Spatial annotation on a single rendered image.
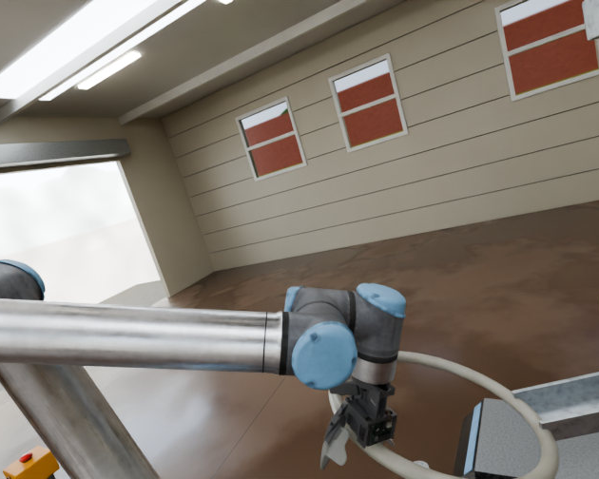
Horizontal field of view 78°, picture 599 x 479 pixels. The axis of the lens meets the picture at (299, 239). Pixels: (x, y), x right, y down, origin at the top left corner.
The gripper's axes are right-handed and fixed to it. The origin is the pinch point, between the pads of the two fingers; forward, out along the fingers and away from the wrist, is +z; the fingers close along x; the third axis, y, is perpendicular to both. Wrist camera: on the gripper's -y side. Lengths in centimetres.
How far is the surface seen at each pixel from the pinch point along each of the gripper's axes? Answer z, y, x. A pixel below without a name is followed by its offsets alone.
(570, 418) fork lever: -10.5, 18.6, 43.1
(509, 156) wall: -113, -343, 561
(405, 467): -7.0, 12.0, 2.2
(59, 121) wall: -98, -774, -107
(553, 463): -7.2, 22.5, 30.1
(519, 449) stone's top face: 18, 1, 64
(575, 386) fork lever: -12, 13, 56
